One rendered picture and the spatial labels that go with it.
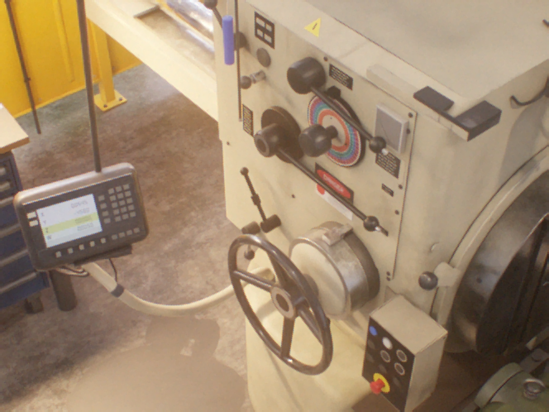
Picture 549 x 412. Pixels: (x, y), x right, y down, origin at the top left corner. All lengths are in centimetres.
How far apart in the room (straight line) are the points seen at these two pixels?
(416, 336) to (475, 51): 63
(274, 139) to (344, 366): 100
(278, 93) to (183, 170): 235
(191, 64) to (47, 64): 171
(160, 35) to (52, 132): 174
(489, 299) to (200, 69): 138
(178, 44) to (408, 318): 147
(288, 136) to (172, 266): 193
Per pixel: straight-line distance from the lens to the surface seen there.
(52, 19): 445
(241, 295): 216
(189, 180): 428
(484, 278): 198
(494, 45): 182
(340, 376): 276
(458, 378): 279
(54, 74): 460
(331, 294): 202
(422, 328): 195
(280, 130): 203
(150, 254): 394
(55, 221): 239
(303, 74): 182
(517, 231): 196
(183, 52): 299
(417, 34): 182
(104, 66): 470
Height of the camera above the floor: 286
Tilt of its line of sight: 44 degrees down
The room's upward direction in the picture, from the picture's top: straight up
